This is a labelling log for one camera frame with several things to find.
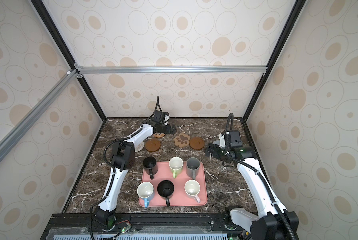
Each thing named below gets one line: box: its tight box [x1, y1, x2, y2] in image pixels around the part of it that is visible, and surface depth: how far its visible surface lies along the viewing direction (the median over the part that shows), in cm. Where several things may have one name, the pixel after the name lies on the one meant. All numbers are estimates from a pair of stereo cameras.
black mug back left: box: [142, 156, 158, 180], surface depth 87 cm
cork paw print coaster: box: [174, 133, 191, 148], surface depth 108 cm
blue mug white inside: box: [136, 181, 154, 208], surface depth 78 cm
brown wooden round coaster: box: [189, 137, 205, 150], surface depth 107 cm
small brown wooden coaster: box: [145, 138, 161, 152], surface depth 105 cm
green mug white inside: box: [169, 156, 184, 179], surface depth 87 cm
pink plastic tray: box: [140, 161, 208, 207], surface depth 85 cm
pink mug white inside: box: [184, 179, 201, 203], surface depth 79 cm
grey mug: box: [186, 157, 201, 180], surface depth 87 cm
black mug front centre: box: [157, 180, 175, 207], surface depth 79 cm
